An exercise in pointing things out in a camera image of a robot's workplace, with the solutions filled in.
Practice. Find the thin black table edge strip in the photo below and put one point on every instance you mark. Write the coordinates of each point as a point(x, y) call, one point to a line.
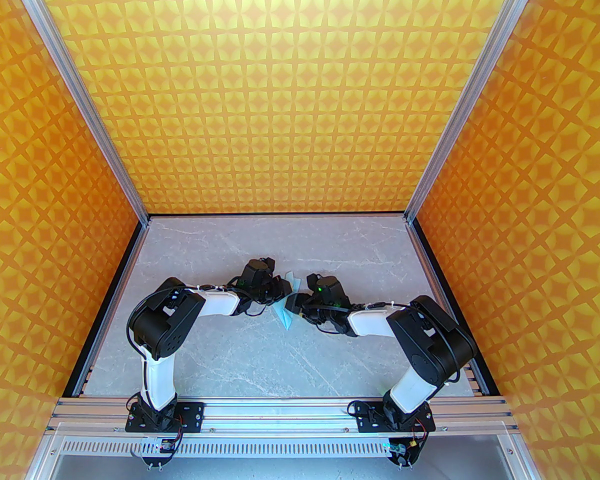
point(280, 214)

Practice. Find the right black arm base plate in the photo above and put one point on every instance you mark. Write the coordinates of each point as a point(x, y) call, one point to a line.
point(366, 414)

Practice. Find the small circuit board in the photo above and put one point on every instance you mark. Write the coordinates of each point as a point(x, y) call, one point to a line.
point(162, 447)
point(400, 449)

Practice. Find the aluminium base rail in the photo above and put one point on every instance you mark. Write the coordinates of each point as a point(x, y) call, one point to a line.
point(280, 413)

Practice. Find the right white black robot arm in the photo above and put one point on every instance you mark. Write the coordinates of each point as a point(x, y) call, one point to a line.
point(430, 338)

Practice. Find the light blue paper sheet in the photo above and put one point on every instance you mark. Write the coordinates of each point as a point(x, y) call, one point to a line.
point(285, 317)

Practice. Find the aluminium corner post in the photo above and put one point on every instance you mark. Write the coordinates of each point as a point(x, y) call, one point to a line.
point(465, 98)
point(80, 93)

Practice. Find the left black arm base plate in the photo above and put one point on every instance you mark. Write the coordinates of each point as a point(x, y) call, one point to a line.
point(192, 413)

